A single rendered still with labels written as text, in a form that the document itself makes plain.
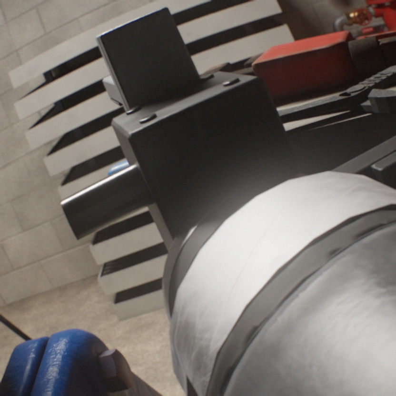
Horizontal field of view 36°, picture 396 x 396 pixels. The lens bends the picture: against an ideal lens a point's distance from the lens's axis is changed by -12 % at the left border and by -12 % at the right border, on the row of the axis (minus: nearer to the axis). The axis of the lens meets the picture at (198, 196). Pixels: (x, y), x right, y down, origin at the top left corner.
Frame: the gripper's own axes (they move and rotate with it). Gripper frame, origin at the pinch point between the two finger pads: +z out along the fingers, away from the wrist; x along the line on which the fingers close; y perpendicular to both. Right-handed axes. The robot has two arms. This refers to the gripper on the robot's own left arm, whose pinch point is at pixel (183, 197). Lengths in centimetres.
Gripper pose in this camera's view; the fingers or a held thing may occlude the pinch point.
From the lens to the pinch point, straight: 35.5
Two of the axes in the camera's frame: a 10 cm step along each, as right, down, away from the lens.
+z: -2.4, -2.1, 9.5
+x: 3.8, 8.8, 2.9
